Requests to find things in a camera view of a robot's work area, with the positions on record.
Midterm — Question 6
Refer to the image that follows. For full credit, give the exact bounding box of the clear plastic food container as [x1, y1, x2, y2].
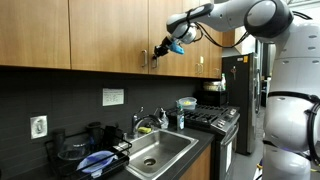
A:
[176, 97, 197, 110]

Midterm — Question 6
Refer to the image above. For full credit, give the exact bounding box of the blue plate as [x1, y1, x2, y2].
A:
[77, 151, 118, 174]

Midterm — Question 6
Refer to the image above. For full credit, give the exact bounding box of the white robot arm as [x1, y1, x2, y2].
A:
[153, 0, 294, 59]

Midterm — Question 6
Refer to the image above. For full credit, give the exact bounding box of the green spray bottle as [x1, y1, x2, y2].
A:
[221, 73, 226, 91]

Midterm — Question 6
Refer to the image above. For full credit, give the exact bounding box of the black refrigerator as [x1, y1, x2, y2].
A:
[222, 53, 260, 155]

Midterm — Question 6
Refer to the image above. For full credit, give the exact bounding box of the black tall cup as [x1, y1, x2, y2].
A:
[53, 129, 65, 153]

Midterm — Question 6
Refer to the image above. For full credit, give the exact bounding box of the white paper note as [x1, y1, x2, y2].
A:
[102, 88, 124, 106]

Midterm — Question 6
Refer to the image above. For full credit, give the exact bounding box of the dish soap bottle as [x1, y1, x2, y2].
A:
[176, 105, 184, 131]

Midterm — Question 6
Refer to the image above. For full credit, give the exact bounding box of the black microwave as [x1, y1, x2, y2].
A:
[194, 90, 228, 107]

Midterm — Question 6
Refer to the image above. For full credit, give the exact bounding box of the wall outlet plate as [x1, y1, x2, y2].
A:
[30, 115, 48, 139]

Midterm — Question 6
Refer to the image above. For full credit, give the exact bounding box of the clear soap dispenser bottle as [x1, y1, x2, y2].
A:
[160, 108, 169, 129]

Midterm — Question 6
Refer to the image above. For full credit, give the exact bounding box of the black round mug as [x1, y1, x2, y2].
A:
[86, 121, 103, 146]

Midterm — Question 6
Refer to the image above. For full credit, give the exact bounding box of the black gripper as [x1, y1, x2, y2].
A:
[153, 36, 172, 59]

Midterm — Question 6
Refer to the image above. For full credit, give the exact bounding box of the chrome kitchen faucet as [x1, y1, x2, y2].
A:
[129, 106, 162, 139]

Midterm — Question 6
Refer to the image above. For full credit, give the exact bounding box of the yellow sponge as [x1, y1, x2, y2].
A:
[138, 127, 152, 134]

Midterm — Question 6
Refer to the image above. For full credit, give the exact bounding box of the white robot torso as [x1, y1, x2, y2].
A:
[262, 20, 320, 180]

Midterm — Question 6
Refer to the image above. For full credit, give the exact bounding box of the neighbouring upper cabinet door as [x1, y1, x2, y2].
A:
[69, 0, 148, 74]

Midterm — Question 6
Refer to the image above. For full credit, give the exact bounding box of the glass bowl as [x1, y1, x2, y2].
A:
[57, 141, 90, 161]

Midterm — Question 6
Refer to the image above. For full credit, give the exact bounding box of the far right upper cabinet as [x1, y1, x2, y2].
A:
[199, 0, 222, 79]

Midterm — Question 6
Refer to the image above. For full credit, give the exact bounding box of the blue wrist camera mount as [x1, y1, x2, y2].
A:
[169, 42, 184, 55]

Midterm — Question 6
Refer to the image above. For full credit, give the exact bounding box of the left lower cabinet door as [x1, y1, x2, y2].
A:
[179, 145, 211, 180]

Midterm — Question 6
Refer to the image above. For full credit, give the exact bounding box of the black dish rack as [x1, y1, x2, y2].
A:
[44, 128, 132, 180]

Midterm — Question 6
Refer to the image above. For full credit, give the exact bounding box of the silver door handle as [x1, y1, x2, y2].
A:
[152, 55, 158, 69]

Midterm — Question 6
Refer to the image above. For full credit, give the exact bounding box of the neighbouring door handle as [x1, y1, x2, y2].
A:
[141, 50, 148, 67]

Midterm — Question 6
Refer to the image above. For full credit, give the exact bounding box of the stainless steel sink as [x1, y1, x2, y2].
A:
[117, 129, 198, 180]

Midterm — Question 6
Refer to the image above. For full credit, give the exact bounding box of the far left upper cabinet door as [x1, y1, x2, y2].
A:
[0, 0, 71, 69]

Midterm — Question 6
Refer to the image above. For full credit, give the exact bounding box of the wooden cabinet door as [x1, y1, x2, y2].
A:
[149, 0, 199, 77]

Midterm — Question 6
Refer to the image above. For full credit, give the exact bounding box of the stainless gas stove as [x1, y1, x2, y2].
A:
[184, 105, 240, 180]

